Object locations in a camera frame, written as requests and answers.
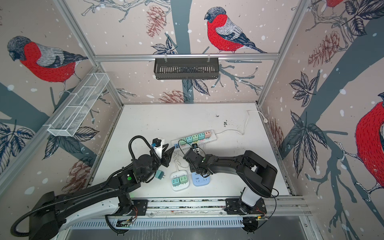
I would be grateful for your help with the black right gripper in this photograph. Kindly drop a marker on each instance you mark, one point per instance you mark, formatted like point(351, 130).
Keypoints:
point(191, 167)

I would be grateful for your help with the pink USB charger plug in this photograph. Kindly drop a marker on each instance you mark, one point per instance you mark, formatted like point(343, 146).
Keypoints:
point(207, 134)

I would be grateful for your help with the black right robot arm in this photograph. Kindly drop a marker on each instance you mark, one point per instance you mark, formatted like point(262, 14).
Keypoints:
point(258, 174)

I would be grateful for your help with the white multicolour power strip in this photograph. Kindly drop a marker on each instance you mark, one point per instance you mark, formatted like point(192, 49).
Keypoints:
point(204, 141)

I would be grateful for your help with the teal charger plug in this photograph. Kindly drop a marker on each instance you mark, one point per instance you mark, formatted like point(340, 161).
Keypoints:
point(159, 174)
point(176, 182)
point(189, 139)
point(201, 136)

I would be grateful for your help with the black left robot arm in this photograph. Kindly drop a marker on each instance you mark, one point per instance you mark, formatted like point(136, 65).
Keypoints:
point(54, 213)

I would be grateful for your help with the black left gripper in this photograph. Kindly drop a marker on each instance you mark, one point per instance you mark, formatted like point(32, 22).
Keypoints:
point(166, 156)

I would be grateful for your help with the black wall shelf basket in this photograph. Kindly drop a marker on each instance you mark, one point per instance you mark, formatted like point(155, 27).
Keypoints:
point(186, 69)

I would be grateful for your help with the blue square socket cube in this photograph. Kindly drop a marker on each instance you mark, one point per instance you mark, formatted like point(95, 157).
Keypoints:
point(199, 181)

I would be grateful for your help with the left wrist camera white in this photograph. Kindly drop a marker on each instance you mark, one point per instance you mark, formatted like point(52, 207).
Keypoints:
point(157, 146)

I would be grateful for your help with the green charger plug bottom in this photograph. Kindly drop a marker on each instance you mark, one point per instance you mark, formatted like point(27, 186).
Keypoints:
point(184, 179)

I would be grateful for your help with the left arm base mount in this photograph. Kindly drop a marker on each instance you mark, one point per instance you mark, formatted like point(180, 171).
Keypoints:
point(132, 208)

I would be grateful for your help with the white wire mesh shelf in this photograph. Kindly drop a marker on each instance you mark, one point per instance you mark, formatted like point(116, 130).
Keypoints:
point(81, 102)

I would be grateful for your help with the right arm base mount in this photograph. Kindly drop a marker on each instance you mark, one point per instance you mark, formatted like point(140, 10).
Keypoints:
point(237, 207)

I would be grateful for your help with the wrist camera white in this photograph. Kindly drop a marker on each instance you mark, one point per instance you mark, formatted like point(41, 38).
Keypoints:
point(195, 148)
point(157, 146)

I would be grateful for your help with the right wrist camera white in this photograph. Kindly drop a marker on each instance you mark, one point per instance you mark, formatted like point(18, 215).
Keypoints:
point(195, 148)

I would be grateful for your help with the green charger plug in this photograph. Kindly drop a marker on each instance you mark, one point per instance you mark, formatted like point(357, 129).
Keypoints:
point(182, 141)
point(195, 138)
point(184, 179)

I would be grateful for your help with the white square socket cube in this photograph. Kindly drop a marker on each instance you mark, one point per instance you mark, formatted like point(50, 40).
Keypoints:
point(177, 175)

